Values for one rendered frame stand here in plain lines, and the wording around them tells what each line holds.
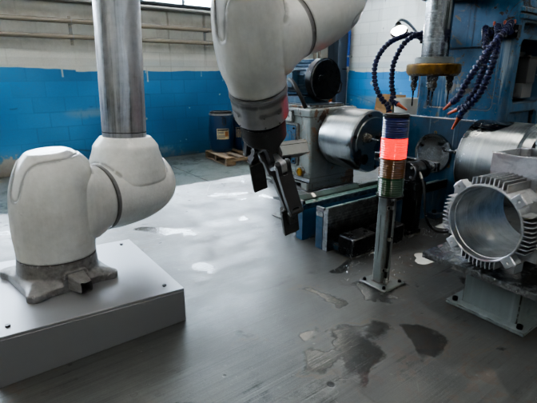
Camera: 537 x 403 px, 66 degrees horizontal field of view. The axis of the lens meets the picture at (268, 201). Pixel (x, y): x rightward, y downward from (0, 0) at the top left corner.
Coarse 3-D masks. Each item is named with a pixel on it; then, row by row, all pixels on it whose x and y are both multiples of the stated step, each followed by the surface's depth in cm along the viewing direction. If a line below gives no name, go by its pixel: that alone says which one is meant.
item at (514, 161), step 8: (496, 152) 87; (504, 152) 87; (512, 152) 91; (520, 152) 93; (528, 152) 92; (536, 152) 91; (496, 160) 87; (504, 160) 86; (512, 160) 85; (520, 160) 83; (528, 160) 82; (536, 160) 81; (496, 168) 88; (504, 168) 86; (512, 168) 85; (520, 168) 83; (528, 168) 82; (536, 168) 81; (528, 176) 82; (536, 176) 81; (536, 184) 81; (536, 192) 82
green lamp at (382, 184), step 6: (378, 180) 97; (384, 180) 95; (390, 180) 94; (396, 180) 94; (402, 180) 95; (378, 186) 97; (384, 186) 95; (390, 186) 94; (396, 186) 94; (402, 186) 95; (378, 192) 97; (384, 192) 95; (390, 192) 95; (396, 192) 95; (402, 192) 96
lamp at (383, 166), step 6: (384, 162) 94; (390, 162) 93; (396, 162) 93; (402, 162) 93; (384, 168) 94; (390, 168) 93; (396, 168) 93; (402, 168) 94; (378, 174) 97; (384, 174) 94; (390, 174) 94; (396, 174) 93; (402, 174) 94
